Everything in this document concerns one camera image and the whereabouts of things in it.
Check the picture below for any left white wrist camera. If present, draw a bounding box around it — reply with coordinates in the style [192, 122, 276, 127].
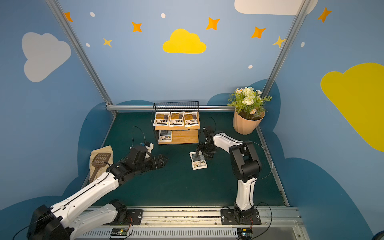
[145, 142, 154, 153]

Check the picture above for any left small circuit board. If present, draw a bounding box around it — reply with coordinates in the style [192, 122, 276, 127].
[110, 228, 130, 239]

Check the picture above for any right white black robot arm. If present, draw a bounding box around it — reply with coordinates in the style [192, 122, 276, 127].
[196, 128, 262, 221]

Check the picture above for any potted artificial flower plant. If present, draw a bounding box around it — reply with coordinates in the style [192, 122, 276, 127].
[228, 87, 272, 135]

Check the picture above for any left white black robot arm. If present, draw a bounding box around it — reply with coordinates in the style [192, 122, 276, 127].
[26, 143, 169, 240]

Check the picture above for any aluminium front rail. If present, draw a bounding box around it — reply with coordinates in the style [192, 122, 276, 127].
[75, 206, 310, 240]

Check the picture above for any grey coffee bag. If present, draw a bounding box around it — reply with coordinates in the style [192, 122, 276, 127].
[190, 152, 208, 170]
[158, 130, 172, 143]

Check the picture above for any yellow coffee bag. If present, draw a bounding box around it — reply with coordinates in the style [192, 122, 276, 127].
[169, 112, 185, 127]
[184, 112, 199, 128]
[153, 112, 171, 127]

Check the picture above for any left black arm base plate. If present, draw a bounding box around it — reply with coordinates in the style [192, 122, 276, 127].
[119, 209, 144, 226]

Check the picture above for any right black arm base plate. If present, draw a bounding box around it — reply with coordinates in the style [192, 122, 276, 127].
[220, 207, 262, 225]

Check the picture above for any right small circuit board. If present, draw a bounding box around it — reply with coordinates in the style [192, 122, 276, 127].
[237, 228, 253, 240]

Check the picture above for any brown slotted spatula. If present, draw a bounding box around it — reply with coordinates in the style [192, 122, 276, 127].
[90, 153, 112, 183]

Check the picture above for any small circuit board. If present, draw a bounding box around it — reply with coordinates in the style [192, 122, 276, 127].
[110, 228, 130, 239]
[237, 228, 253, 240]

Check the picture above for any two-tier wooden wire shelf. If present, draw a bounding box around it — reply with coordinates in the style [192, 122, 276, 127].
[152, 101, 201, 145]

